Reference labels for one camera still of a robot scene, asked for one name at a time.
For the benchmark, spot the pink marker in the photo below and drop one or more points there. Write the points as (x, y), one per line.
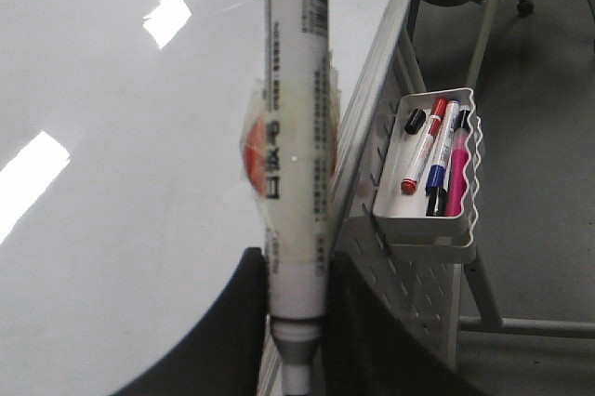
(459, 157)

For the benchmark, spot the white marker tray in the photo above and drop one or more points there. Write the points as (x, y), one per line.
(402, 218)

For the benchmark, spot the white perforated pegboard panel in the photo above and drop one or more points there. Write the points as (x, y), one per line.
(423, 296)

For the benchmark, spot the black marker cap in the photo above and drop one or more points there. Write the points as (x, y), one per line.
(416, 120)

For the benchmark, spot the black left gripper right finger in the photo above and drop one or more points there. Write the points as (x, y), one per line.
(368, 352)

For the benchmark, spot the red capped marker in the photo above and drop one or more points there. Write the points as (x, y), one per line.
(422, 150)

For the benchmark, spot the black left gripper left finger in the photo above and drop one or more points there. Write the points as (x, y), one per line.
(221, 355)

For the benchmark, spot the white black whiteboard marker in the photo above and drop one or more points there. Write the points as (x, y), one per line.
(297, 87)

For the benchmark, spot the red round magnet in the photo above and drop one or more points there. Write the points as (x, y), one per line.
(253, 159)

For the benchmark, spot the black capped marker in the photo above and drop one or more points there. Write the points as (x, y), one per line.
(437, 197)

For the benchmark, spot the blue capped marker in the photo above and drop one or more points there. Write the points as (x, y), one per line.
(441, 154)

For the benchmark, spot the white whiteboard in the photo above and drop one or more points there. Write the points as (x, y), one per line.
(124, 203)

